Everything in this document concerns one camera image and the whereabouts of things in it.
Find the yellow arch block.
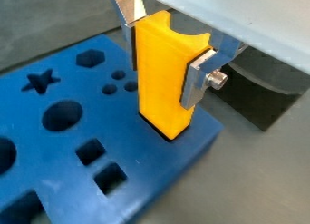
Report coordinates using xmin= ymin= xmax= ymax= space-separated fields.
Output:
xmin=135 ymin=10 xmax=212 ymax=140

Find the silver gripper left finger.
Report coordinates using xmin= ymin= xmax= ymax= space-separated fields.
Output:
xmin=111 ymin=0 xmax=147 ymax=70

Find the black curved holder stand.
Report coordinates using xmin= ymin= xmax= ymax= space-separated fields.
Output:
xmin=213 ymin=47 xmax=310 ymax=131

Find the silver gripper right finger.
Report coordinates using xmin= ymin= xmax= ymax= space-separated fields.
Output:
xmin=181 ymin=29 xmax=248 ymax=110

